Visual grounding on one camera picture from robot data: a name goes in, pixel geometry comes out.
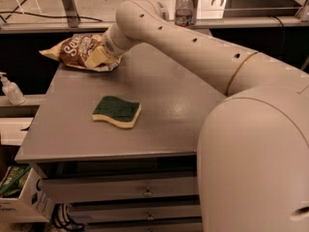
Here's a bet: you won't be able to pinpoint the black floor cable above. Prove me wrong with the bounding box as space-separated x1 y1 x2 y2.
0 0 103 25

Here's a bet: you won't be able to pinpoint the metal frame post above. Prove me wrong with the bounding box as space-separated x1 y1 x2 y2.
62 0 79 28

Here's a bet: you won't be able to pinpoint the black cables under cabinet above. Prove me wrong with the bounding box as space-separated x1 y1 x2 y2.
51 203 86 232

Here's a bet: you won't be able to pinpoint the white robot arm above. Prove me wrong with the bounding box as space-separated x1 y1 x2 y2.
101 1 309 232

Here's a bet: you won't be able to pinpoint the green and yellow sponge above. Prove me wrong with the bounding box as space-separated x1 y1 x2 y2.
93 96 141 129

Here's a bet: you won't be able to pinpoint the green items in box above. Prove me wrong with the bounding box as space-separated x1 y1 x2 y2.
0 165 31 198

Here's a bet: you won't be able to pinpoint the clear plastic water bottle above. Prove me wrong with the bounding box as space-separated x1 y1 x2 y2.
175 0 193 27

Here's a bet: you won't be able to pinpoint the brown chip bag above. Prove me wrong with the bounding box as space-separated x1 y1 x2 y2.
40 34 121 72

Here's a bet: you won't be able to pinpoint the white cardboard box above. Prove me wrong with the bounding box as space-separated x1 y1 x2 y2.
0 169 55 223

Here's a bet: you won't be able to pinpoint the grey drawer cabinet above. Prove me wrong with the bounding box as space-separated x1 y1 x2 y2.
16 44 223 232

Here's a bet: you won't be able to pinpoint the white pump dispenser bottle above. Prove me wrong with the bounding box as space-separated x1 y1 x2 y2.
0 72 25 105

